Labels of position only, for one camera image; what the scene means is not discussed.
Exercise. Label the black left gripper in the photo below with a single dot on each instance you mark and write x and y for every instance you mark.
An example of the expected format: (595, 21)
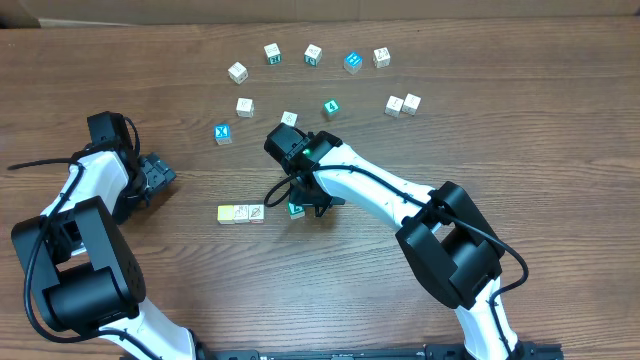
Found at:
(159, 171)

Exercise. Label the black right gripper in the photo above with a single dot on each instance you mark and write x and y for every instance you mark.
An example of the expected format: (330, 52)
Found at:
(302, 197)

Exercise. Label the green 7 wooden block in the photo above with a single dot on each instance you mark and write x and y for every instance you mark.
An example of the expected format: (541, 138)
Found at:
(296, 211)

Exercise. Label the red Y wooden block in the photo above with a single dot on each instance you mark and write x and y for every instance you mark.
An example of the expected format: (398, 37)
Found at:
(256, 213)

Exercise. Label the green-edged picture wooden block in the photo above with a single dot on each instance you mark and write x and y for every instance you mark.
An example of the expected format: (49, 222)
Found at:
(241, 214)

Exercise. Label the blue D wooden block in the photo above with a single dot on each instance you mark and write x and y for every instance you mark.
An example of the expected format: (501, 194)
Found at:
(289, 118)

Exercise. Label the yellow-top wooden block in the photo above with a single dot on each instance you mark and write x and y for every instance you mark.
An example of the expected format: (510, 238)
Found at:
(225, 214)

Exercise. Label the yellow G wooden block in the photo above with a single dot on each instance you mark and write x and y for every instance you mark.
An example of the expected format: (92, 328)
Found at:
(393, 106)

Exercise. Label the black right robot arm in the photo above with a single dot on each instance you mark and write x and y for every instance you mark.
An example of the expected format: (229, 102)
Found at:
(451, 249)

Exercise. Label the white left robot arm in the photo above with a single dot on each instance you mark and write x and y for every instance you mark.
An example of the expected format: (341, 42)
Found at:
(82, 280)

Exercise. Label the blue X wooden block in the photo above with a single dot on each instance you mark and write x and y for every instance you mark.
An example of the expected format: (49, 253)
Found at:
(222, 134)

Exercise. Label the green 4 wooden block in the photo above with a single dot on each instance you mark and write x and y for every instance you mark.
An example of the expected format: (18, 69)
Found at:
(331, 108)

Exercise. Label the plain globe wooden block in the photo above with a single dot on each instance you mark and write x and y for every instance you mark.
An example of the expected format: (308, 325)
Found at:
(245, 107)

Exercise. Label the yellow-edged wooden block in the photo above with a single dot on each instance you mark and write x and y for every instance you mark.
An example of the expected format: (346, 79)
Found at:
(238, 73)

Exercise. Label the green J wooden block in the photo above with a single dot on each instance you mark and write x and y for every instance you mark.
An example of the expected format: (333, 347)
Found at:
(313, 55)

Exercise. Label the blue-top wooden block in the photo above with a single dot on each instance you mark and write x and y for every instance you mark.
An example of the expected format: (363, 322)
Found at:
(352, 63)

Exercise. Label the green K wooden block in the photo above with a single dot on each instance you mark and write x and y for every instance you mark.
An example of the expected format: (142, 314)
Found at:
(273, 54)

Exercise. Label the yellow anchor wooden block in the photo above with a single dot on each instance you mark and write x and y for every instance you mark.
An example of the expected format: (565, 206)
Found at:
(411, 104)

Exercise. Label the yellow O wooden block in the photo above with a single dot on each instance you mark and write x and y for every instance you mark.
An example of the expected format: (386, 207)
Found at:
(381, 57)

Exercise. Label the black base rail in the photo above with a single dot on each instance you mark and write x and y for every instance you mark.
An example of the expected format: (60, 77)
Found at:
(526, 351)

